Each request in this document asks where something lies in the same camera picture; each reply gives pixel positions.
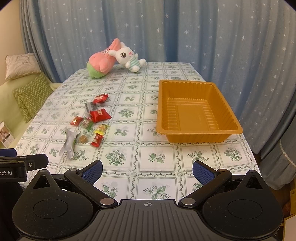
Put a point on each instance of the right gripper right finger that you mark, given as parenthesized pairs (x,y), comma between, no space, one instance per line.
(211,181)

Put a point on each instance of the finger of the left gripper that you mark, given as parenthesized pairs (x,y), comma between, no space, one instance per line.
(32,162)
(10,152)

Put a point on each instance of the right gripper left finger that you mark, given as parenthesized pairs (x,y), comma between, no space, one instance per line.
(83,181)

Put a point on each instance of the small brown caramel candy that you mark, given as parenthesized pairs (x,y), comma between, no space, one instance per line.
(83,139)

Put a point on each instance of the red white candy bar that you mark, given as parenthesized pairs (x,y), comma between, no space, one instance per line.
(97,140)

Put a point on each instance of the silver white snack wrapper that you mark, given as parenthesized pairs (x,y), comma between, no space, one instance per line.
(68,146)

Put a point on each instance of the yellow candy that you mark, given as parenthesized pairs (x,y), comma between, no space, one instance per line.
(101,129)

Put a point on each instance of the green red candy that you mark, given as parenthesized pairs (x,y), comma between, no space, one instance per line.
(87,123)

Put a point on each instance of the small red gold candy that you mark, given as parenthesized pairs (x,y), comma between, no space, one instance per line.
(76,121)

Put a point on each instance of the red puffy snack packet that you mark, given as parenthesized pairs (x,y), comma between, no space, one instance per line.
(100,115)

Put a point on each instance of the clear black snack packet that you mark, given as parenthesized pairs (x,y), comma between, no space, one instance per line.
(89,106)

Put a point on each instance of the red jujube snack packet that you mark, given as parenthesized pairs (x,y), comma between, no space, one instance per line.
(100,99)

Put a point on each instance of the light green sofa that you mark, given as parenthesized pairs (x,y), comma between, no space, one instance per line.
(11,114)

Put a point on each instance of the green zigzag cushion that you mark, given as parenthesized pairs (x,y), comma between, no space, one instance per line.
(32,96)

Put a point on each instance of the green floral tablecloth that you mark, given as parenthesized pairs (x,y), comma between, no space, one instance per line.
(138,162)

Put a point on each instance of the orange plastic tray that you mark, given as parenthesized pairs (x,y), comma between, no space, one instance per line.
(194,112)

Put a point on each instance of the beige pillow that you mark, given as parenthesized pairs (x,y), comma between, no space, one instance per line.
(21,65)

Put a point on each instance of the pink star plush toy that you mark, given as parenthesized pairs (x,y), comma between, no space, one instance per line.
(100,63)

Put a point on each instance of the white bunny plush toy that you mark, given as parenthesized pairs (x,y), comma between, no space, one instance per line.
(125,56)

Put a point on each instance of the blue star curtain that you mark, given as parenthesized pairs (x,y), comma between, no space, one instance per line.
(247,48)

